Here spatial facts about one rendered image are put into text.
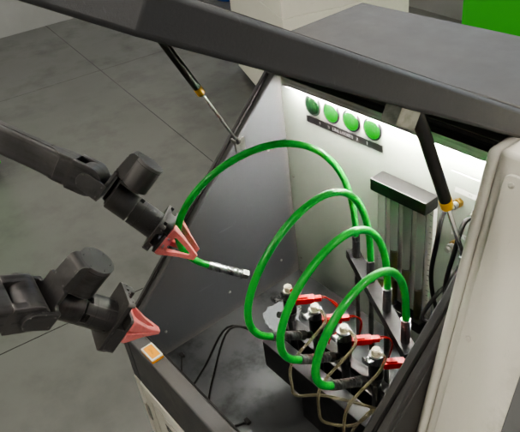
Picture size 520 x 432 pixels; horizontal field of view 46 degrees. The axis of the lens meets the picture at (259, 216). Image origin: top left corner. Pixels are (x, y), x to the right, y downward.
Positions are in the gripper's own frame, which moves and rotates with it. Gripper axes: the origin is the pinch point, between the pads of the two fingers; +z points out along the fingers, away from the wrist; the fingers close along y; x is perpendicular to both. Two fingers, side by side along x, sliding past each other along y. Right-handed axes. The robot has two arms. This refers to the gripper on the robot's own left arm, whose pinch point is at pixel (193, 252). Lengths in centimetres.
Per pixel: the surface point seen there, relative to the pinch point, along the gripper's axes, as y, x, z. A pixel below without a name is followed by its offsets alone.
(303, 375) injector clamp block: -5.3, 5.9, 33.5
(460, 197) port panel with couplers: -1, -42, 32
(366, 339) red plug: -10.9, -11.4, 34.3
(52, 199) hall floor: 244, 146, -47
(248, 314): -17.7, -5.0, 11.4
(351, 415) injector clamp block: -15.4, 1.4, 41.3
